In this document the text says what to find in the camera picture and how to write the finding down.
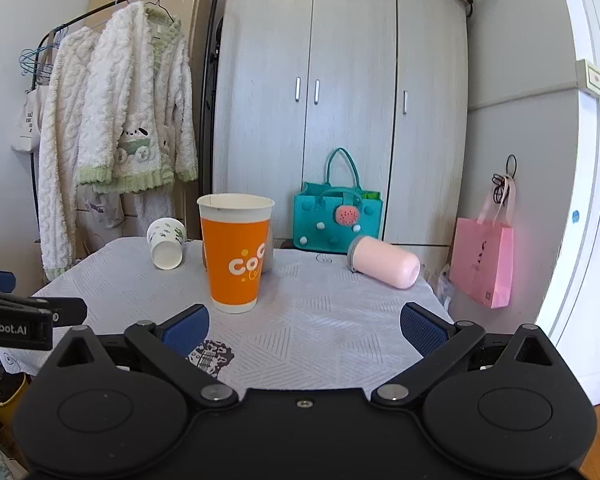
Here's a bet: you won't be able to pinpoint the pink cup with grey lid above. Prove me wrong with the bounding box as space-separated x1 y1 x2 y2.
347 234 421 290

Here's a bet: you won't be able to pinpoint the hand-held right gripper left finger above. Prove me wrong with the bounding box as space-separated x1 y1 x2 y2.
44 304 240 407

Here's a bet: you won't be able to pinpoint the beige wall switch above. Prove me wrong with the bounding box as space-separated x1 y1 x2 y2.
577 59 600 99

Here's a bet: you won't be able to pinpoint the white patterned tablecloth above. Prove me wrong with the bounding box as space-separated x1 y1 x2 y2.
0 236 454 392

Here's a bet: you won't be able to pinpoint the yellow bin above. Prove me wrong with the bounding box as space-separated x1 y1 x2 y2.
0 349 32 428

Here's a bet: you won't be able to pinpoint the black metal clothes rack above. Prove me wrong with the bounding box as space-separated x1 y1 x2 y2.
29 0 222 261

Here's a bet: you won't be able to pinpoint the grey wooden wardrobe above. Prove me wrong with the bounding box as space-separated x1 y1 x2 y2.
211 0 474 252

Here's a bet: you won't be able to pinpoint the pink paper shopping bag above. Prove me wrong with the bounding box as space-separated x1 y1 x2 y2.
448 179 515 310

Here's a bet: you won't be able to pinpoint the white fleece pants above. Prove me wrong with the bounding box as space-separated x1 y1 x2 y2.
76 184 177 242

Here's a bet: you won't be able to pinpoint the black hair ties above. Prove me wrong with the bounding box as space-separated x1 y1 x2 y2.
491 154 519 207

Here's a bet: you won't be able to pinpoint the teal felt handbag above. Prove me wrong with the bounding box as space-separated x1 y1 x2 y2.
293 147 384 254

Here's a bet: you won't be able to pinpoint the blue wire hangers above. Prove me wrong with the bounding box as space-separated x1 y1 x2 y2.
19 27 70 87

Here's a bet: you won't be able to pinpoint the white paper cup green print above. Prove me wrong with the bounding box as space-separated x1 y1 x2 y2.
146 217 187 270

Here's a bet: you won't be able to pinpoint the white door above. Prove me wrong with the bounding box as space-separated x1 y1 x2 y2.
534 0 600 407

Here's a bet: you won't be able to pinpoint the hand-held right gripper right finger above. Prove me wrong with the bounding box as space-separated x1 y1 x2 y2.
370 302 569 407

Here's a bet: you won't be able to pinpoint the clear plastic bag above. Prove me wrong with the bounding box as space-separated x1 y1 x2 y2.
434 264 457 307

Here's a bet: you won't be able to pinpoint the orange paper cup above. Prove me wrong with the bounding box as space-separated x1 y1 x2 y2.
196 193 276 314

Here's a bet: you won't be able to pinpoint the white fleece robe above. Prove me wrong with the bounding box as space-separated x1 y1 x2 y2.
38 26 107 282

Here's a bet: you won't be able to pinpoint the white tote bag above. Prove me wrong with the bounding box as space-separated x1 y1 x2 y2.
10 89 47 154

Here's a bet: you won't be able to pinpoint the white fleece jacket green trim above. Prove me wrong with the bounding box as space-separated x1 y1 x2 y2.
76 2 200 196

